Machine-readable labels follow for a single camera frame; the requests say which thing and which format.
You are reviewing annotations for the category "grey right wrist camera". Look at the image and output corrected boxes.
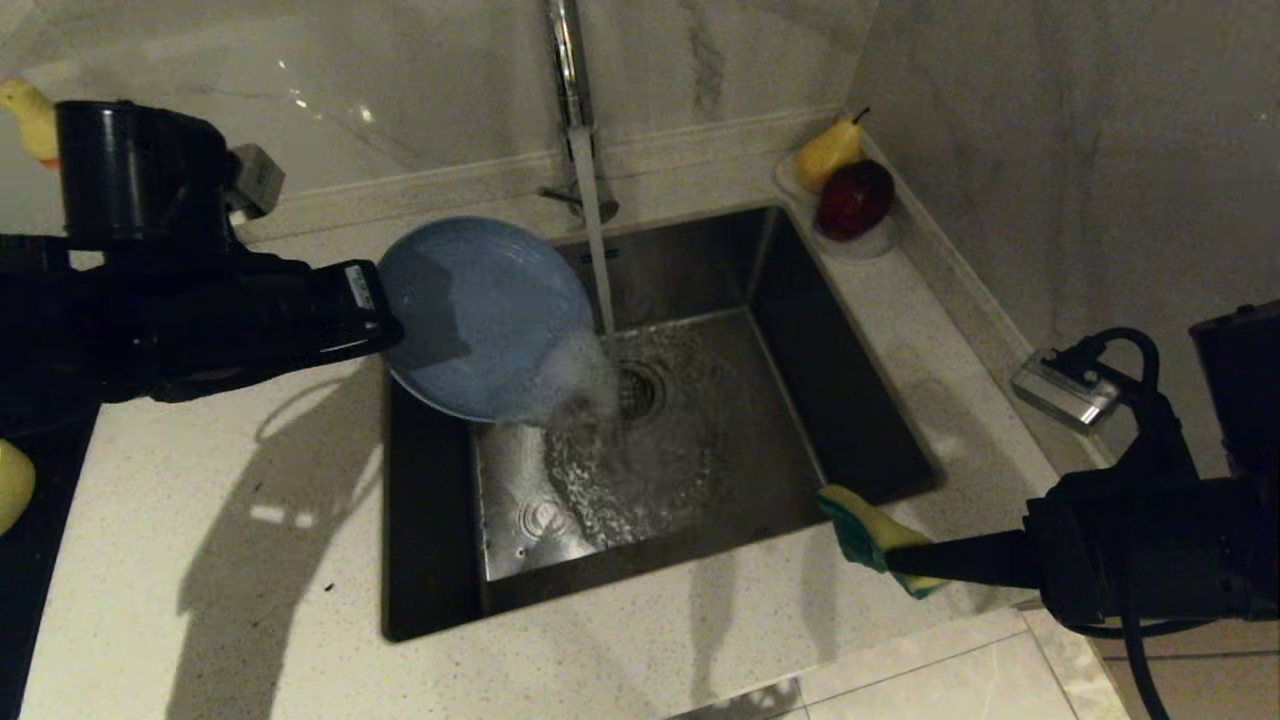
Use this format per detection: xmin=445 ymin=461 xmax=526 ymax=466
xmin=1010 ymin=348 xmax=1123 ymax=435

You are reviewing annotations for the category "white fruit dish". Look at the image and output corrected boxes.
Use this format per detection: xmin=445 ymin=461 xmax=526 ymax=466
xmin=775 ymin=155 xmax=899 ymax=263

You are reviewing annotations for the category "orange-label dish soap bottle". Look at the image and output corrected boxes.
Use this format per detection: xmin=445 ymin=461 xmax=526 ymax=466
xmin=0 ymin=78 xmax=61 ymax=171

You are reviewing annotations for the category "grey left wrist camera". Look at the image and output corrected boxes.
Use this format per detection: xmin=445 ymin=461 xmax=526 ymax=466
xmin=228 ymin=143 xmax=287 ymax=220

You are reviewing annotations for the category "yellow pear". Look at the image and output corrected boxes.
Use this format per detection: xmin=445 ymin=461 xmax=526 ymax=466
xmin=797 ymin=106 xmax=871 ymax=195

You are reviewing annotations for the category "yellow plastic bowl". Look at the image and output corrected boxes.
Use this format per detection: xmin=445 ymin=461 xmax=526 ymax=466
xmin=0 ymin=438 xmax=38 ymax=537

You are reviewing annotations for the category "dark red apple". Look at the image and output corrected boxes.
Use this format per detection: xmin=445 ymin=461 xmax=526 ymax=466
xmin=818 ymin=158 xmax=897 ymax=243

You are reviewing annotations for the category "black cable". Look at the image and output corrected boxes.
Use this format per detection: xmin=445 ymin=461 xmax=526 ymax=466
xmin=1040 ymin=328 xmax=1183 ymax=720

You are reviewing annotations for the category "chrome faucet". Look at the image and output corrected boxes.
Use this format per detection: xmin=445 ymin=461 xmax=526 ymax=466
xmin=537 ymin=0 xmax=621 ymax=227

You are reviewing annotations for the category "black induction cooktop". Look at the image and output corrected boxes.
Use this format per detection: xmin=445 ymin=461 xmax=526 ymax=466
xmin=0 ymin=400 xmax=101 ymax=720

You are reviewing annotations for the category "light blue plate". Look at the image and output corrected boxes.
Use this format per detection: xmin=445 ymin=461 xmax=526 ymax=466
xmin=377 ymin=216 xmax=603 ymax=426

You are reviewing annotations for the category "metal sink drain strainer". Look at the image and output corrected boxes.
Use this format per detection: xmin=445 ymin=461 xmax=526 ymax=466
xmin=612 ymin=360 xmax=667 ymax=426

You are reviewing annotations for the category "stainless steel sink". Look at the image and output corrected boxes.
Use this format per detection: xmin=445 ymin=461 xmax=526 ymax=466
xmin=383 ymin=205 xmax=946 ymax=644

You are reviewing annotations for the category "yellow sponge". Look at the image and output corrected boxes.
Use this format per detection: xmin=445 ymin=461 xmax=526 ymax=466
xmin=815 ymin=484 xmax=951 ymax=601

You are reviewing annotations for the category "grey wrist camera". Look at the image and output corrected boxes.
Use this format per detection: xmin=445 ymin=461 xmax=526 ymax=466
xmin=228 ymin=143 xmax=287 ymax=220
xmin=1010 ymin=348 xmax=1123 ymax=435

